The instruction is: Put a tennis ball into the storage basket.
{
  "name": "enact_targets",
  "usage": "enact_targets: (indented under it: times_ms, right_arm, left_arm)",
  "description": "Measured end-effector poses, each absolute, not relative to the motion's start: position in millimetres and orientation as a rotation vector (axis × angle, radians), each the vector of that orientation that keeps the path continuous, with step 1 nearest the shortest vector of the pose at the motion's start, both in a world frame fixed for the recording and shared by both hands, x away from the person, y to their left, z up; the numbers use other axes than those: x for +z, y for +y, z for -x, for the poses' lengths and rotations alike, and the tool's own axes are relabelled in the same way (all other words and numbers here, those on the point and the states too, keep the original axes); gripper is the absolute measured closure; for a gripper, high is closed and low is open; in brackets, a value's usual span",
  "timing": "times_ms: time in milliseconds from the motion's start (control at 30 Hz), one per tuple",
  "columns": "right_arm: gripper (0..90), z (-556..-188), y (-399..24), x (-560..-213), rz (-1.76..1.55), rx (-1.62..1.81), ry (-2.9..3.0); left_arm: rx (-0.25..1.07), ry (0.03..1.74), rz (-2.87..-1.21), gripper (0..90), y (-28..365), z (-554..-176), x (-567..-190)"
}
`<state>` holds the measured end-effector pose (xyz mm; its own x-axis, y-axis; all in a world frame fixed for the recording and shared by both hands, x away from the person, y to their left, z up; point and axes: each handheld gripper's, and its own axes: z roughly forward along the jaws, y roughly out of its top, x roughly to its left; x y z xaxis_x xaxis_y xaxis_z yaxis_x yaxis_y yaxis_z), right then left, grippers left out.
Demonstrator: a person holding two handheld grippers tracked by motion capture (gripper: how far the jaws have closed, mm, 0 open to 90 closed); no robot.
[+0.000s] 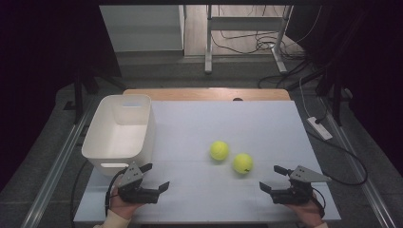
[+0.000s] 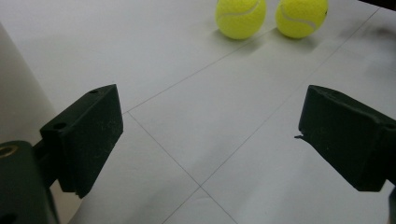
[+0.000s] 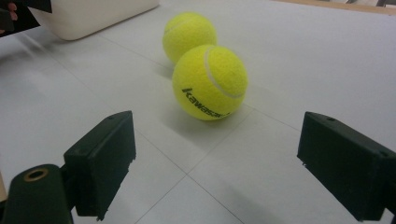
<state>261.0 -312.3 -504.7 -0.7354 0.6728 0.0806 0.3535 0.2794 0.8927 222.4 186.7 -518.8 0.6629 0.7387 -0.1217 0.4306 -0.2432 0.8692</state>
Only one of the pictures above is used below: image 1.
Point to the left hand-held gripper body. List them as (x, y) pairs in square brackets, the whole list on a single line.
[(133, 183)]

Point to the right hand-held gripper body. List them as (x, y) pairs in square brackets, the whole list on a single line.
[(296, 186)]

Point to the yellow tennis ball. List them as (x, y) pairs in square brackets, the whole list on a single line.
[(242, 162), (219, 150)]

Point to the white plastic bin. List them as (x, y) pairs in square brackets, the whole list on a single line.
[(117, 139)]

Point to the person's left hand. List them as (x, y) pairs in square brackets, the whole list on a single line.
[(122, 207)]

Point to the person's right hand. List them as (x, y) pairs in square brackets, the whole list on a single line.
[(305, 212)]

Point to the white power strip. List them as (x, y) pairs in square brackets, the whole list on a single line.
[(320, 128)]

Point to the black table grommet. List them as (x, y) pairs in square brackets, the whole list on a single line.
[(237, 99)]

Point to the black stand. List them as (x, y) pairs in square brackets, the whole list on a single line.
[(78, 95), (336, 95)]

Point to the white cabinet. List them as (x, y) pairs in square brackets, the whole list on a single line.
[(142, 28)]

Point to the aluminium floor rail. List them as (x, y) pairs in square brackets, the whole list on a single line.
[(53, 167), (364, 177)]

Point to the grey metal table frame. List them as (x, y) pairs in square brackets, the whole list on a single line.
[(244, 23)]

